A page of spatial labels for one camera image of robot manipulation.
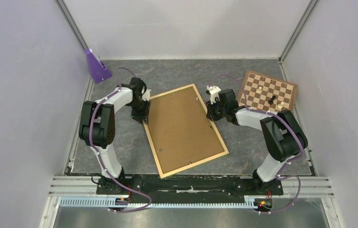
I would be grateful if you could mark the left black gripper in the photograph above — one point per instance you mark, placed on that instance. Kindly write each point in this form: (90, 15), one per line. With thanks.
(144, 115)

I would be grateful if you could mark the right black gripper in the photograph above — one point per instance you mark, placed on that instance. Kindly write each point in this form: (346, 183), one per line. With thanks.
(210, 114)

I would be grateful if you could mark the brown frame backing board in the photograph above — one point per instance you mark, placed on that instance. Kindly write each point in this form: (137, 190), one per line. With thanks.
(185, 129)

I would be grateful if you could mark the light wooden picture frame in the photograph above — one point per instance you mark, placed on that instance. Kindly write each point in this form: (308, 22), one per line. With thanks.
(152, 141)

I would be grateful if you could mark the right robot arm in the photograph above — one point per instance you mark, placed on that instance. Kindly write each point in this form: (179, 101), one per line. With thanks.
(284, 138)

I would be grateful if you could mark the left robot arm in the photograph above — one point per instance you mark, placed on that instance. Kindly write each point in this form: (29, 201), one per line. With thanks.
(98, 125)

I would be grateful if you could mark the wooden chessboard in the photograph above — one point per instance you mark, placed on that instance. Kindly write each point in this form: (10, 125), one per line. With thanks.
(285, 92)

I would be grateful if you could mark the black chess piece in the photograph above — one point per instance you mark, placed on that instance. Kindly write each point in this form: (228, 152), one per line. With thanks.
(271, 101)

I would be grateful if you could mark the purple plastic stand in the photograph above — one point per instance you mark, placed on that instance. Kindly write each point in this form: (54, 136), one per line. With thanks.
(99, 72)

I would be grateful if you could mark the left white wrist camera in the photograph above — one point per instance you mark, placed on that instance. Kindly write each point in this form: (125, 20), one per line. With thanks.
(146, 95)

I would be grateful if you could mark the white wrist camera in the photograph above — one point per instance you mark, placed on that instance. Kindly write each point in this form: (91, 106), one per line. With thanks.
(213, 91)
(146, 95)

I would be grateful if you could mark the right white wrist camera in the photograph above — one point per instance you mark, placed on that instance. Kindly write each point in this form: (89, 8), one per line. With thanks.
(213, 91)

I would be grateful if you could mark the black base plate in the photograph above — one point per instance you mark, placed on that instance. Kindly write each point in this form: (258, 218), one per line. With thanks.
(181, 189)

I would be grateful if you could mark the white slotted cable duct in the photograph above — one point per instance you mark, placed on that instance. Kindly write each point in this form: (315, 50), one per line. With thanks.
(120, 203)

